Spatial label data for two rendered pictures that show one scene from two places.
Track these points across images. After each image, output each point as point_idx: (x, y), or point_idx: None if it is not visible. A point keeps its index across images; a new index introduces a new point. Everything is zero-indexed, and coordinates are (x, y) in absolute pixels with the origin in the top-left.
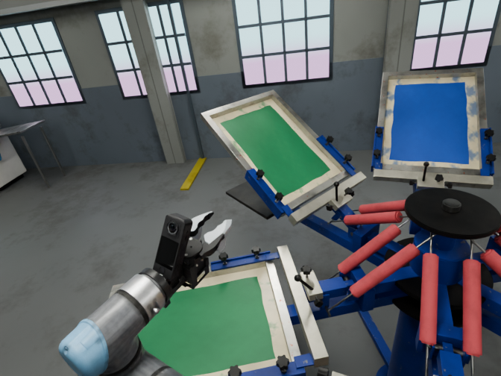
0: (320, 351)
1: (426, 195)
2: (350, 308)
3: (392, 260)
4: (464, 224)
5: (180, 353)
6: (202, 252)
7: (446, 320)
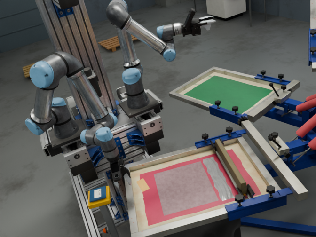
0: (252, 114)
1: None
2: (301, 124)
3: None
4: None
5: (213, 97)
6: (196, 23)
7: None
